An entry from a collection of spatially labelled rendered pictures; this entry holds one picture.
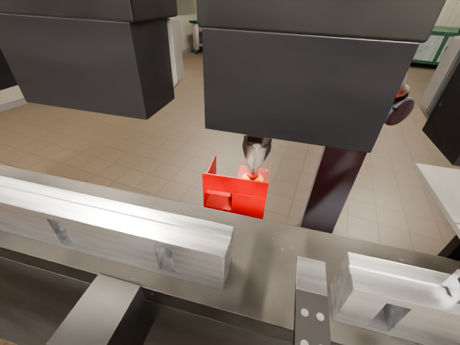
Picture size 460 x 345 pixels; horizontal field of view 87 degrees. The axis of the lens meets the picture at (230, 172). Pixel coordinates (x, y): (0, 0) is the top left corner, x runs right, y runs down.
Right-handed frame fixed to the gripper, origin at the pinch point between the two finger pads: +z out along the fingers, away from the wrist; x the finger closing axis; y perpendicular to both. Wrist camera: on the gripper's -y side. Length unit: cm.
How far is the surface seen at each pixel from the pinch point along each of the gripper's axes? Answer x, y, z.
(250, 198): -0.8, -6.4, 7.5
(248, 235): -2.3, -31.3, 5.5
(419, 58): -328, 616, -165
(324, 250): -17.3, -31.8, 5.6
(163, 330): 12.2, -39.5, 26.4
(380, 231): -89, 89, 54
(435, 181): -35.8, -26.0, -10.0
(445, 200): -35.0, -31.3, -8.1
